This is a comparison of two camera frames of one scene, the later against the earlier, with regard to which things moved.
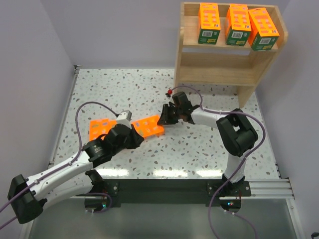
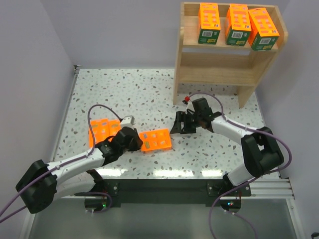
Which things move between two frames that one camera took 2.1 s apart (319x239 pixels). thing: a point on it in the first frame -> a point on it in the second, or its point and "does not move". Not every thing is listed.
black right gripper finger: (172, 116) -> (189, 127)
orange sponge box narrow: (238, 28) does not move
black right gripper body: (171, 114) -> (186, 122)
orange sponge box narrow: (209, 23) does not move
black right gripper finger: (166, 116) -> (179, 122)
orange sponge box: (262, 34) does not move
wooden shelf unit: (222, 63) does not move
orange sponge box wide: (97, 127) does not move
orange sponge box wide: (148, 127) -> (155, 141)
